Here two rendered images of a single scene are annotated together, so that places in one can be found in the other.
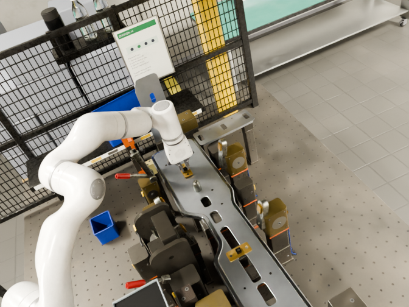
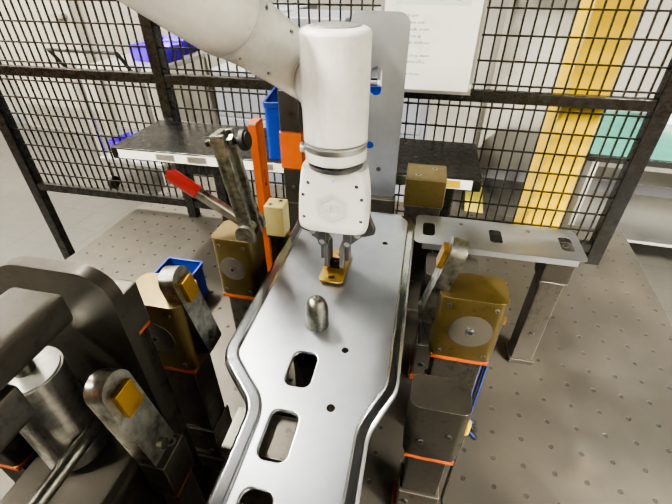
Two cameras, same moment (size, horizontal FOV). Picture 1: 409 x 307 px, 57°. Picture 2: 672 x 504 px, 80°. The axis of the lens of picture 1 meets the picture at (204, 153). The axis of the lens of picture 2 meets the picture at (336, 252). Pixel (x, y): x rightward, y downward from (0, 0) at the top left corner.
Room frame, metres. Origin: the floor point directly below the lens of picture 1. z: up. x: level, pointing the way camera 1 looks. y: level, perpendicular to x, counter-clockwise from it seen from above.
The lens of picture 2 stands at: (0.69, -0.13, 1.41)
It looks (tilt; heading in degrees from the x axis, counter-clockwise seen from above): 36 degrees down; 26
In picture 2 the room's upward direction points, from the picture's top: straight up
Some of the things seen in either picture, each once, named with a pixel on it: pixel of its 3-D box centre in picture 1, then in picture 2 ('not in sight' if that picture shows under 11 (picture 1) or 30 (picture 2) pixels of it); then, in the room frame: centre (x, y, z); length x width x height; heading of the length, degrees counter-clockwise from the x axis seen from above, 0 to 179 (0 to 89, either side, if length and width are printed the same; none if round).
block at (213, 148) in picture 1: (226, 165); (447, 324); (1.27, -0.08, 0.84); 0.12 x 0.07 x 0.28; 104
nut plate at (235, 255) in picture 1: (238, 251); not in sight; (0.70, -0.01, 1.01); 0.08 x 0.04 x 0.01; 103
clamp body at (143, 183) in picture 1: (156, 208); (243, 308); (1.11, 0.27, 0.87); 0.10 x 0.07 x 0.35; 104
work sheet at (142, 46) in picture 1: (145, 53); (431, 20); (1.71, 0.13, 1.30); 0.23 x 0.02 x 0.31; 104
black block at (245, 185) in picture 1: (251, 203); (435, 458); (1.01, -0.13, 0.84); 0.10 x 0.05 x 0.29; 104
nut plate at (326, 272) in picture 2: (185, 169); (335, 263); (1.15, 0.10, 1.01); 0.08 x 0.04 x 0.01; 14
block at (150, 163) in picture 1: (161, 190); (283, 282); (1.20, 0.24, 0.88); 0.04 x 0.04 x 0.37; 14
